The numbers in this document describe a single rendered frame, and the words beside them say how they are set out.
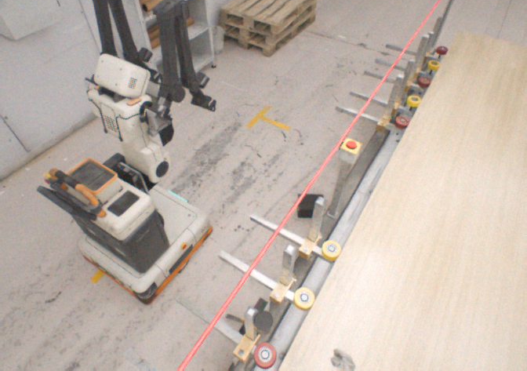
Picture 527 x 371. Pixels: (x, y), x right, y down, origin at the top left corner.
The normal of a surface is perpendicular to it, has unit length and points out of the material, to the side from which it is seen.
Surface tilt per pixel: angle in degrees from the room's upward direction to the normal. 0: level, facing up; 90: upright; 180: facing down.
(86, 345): 0
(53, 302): 0
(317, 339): 0
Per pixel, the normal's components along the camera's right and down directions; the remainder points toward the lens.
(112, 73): -0.39, 0.03
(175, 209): 0.00, -0.65
